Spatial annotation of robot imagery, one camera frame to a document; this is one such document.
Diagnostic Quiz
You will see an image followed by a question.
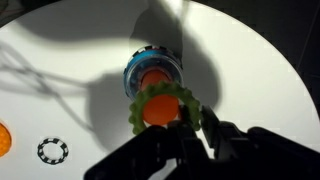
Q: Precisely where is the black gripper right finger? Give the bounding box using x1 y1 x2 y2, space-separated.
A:
201 105 320 180

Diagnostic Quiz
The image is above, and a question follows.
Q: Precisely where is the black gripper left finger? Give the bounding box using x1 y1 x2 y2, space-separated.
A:
83 104 214 180

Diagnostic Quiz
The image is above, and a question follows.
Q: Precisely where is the green bumpy ring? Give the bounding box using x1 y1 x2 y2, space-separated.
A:
128 79 204 136

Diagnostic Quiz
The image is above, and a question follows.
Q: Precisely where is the black white checkered base ring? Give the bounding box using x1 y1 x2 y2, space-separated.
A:
131 45 175 58

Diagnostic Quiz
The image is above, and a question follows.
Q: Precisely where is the small black white checkered ring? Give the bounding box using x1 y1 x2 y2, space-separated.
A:
36 136 70 166

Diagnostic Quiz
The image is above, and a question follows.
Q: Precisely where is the orange bumpy ring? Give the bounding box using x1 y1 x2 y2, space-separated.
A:
0 121 13 159

